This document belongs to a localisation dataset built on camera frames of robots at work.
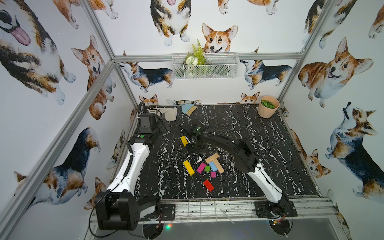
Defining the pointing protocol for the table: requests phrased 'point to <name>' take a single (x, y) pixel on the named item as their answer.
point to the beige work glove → (170, 113)
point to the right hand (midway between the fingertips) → (191, 152)
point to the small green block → (207, 168)
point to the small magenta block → (213, 174)
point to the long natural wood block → (212, 158)
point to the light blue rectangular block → (213, 166)
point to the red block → (208, 185)
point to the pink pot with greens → (268, 106)
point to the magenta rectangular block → (201, 168)
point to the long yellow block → (189, 167)
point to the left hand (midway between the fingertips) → (162, 121)
